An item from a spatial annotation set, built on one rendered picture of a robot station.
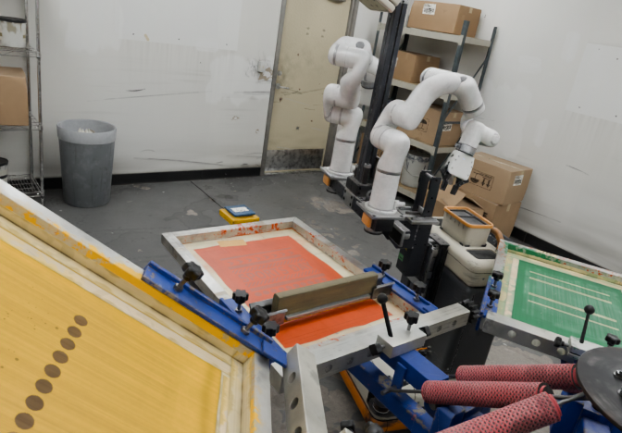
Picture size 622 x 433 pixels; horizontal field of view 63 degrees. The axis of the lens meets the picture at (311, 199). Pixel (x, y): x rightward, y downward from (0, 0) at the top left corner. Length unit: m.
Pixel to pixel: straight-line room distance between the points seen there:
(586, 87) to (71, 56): 4.47
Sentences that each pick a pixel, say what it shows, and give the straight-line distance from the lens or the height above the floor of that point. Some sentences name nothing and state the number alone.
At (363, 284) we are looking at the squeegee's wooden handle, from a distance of 1.62.
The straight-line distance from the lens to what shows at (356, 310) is 1.63.
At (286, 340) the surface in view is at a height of 0.96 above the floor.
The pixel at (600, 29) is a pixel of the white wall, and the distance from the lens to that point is 5.25.
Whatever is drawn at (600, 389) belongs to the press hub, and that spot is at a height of 1.31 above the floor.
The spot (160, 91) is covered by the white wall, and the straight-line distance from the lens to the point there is 5.05.
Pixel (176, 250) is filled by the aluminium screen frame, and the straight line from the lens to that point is 1.77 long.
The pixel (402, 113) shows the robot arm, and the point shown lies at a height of 1.52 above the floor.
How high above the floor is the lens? 1.80
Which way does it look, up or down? 20 degrees down
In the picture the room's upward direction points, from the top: 10 degrees clockwise
